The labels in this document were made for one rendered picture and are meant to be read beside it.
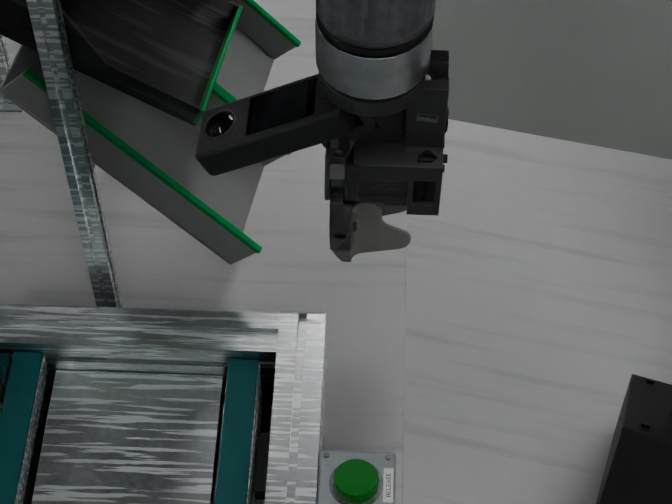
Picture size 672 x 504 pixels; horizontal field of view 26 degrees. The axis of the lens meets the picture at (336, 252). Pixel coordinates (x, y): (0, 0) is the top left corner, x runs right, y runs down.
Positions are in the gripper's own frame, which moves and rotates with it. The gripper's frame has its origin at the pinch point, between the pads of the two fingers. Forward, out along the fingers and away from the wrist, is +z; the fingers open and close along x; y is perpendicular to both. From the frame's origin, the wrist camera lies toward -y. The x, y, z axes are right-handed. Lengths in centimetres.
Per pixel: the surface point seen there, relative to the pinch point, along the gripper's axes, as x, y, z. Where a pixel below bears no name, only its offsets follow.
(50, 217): 30, -33, 37
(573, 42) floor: 147, 43, 122
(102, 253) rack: 14.2, -22.8, 21.3
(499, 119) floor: 125, 27, 122
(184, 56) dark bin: 22.1, -14.4, 2.5
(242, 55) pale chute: 40.6, -11.7, 21.0
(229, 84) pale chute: 36.2, -12.7, 20.8
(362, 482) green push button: -6.7, 2.6, 25.5
